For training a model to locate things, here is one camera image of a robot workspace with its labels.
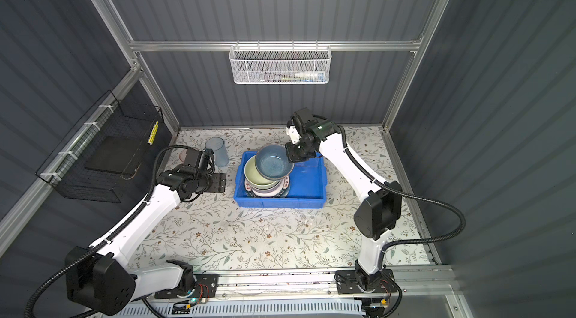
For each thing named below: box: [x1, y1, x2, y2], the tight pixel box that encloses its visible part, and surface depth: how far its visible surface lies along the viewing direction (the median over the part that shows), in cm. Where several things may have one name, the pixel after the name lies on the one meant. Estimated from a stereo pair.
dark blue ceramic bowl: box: [255, 144, 295, 180], surface depth 84 cm
